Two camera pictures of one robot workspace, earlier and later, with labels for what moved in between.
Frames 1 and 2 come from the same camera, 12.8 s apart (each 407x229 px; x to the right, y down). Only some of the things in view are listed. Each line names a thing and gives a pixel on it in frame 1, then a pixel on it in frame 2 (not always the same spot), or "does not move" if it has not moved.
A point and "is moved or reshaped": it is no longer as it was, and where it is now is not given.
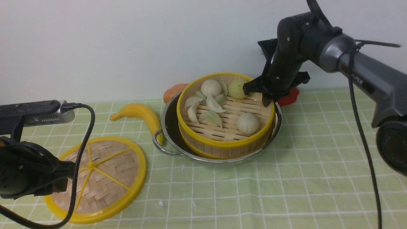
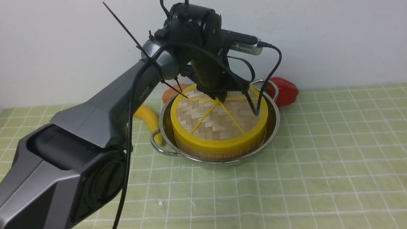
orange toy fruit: (171, 90) does not move
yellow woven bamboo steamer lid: (111, 172) is moved or reshaped
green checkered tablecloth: (325, 173) does not move
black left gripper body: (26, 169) -> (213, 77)
